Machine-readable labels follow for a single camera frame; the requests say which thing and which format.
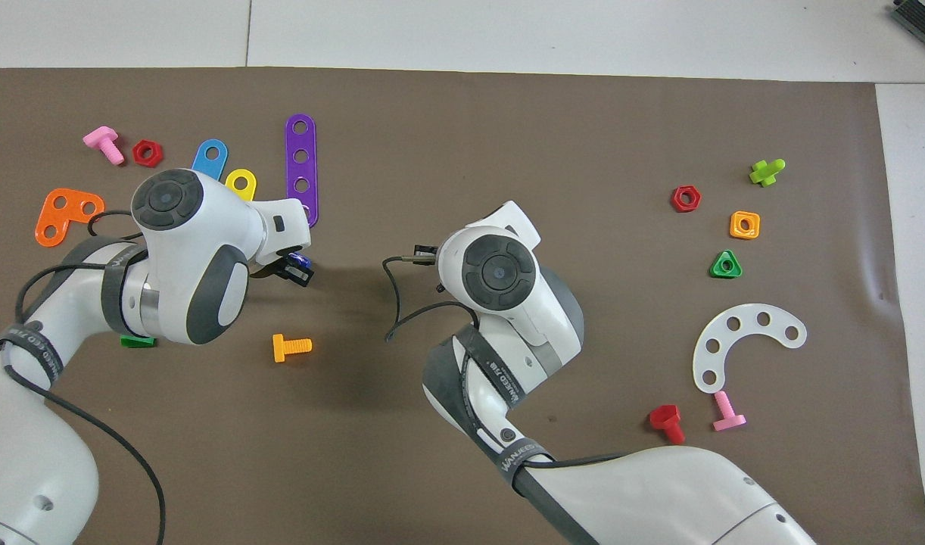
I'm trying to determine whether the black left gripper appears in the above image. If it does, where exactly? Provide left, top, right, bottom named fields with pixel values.
left=252, top=247, right=315, bottom=289

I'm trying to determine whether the orange plastic screw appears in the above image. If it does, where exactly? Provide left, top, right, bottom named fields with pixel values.
left=273, top=333, right=313, bottom=363

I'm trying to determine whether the pink plastic screw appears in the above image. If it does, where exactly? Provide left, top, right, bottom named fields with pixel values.
left=83, top=126, right=126, bottom=166
left=712, top=391, right=747, bottom=432

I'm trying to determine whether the red plastic screw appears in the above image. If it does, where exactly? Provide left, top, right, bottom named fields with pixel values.
left=649, top=404, right=686, bottom=445

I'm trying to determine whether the lime cross-head plastic screw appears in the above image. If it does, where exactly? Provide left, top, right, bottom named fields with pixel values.
left=749, top=158, right=786, bottom=188

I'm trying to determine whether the yellow three-hole strip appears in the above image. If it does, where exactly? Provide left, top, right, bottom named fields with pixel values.
left=226, top=169, right=257, bottom=202

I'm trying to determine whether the purple four-hole strip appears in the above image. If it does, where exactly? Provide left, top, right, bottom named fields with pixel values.
left=285, top=114, right=319, bottom=228

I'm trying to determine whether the blue two-hole strip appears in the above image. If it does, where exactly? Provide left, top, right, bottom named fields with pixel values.
left=192, top=139, right=229, bottom=181

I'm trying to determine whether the orange three-hole corner plate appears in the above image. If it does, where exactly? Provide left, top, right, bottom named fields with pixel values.
left=35, top=188, right=105, bottom=248

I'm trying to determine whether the brown table mat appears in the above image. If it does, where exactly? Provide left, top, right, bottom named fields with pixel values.
left=0, top=67, right=925, bottom=545

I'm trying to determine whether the white curved perforated plate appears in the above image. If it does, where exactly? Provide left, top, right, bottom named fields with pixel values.
left=692, top=304, right=808, bottom=394

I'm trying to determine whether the grey ribbed device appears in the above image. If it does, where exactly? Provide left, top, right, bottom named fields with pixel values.
left=890, top=0, right=925, bottom=61

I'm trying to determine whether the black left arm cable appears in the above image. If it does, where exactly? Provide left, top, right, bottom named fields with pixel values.
left=0, top=210, right=167, bottom=545

